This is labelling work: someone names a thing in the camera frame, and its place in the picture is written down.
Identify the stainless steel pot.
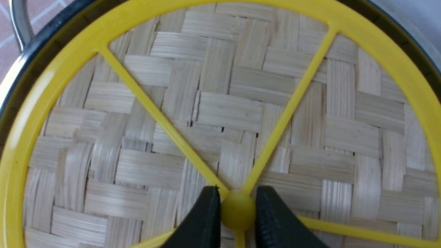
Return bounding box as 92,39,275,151
1,0,440,147

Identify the yellow rimmed woven steamer lid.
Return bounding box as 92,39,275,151
1,0,440,248

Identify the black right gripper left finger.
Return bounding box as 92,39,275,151
161,186,221,248

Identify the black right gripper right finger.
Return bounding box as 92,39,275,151
255,186,327,248

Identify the pink checkered tablecloth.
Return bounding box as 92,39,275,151
0,0,72,81

